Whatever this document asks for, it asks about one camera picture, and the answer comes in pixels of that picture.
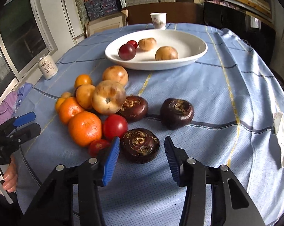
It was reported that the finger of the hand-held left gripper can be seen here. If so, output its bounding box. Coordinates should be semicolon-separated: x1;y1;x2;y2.
5;123;42;144
0;112;36;134

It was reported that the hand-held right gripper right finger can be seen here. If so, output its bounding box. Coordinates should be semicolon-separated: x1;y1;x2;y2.
164;136;266;226

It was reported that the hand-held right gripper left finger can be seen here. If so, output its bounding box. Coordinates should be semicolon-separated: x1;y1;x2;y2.
23;137;121;226

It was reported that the small red tomato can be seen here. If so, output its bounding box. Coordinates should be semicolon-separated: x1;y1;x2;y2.
88;139;111;157

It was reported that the large orange mandarin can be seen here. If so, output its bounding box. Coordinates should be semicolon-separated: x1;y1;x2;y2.
68;111;102;147

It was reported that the medium orange mandarin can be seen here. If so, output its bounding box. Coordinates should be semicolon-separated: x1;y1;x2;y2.
58;97;85;125

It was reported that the small orange mandarin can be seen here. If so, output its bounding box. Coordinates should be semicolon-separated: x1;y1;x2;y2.
74;74;93;89

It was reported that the tan round pear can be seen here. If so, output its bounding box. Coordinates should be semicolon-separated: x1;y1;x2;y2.
102;65;129;86

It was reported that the white oval plate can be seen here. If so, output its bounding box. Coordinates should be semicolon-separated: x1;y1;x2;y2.
105;29;208;71

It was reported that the person's left forearm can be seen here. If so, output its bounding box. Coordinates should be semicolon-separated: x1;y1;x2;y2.
0;184;25;226

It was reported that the person's left hand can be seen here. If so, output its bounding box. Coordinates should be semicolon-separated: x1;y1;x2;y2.
0;155;18;193

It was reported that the purple cloth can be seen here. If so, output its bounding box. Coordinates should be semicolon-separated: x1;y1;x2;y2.
0;82;34;123

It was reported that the blue striped tablecloth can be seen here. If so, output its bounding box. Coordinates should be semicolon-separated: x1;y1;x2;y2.
15;23;284;226

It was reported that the white ceramic jar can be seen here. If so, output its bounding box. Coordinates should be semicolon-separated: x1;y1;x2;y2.
38;55;59;80

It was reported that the yellow-orange round citrus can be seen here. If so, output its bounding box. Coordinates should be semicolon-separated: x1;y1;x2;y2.
76;84;96;110

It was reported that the large tan onion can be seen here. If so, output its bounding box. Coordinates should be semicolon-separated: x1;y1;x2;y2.
92;80;127;116

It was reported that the tan potato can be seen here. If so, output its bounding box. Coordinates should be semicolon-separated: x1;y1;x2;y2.
138;38;157;51
155;46;179;61

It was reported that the white printed packet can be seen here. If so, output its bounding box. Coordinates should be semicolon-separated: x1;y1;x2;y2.
272;112;284;168

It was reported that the cardboard box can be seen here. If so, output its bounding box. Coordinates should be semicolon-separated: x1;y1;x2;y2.
85;10;128;38

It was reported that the green marbled panel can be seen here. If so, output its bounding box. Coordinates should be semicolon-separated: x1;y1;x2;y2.
72;0;89;25

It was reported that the stack of blue patterned boxes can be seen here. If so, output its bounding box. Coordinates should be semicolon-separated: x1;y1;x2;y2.
83;0;121;20

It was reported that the white paper cup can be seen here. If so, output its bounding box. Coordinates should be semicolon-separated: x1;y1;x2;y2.
150;12;167;30

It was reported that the brown wooden chair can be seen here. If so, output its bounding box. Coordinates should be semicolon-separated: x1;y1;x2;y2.
127;2;205;26

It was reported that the black glossy cabinet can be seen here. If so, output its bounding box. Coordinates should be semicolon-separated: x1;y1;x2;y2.
203;2;278;59

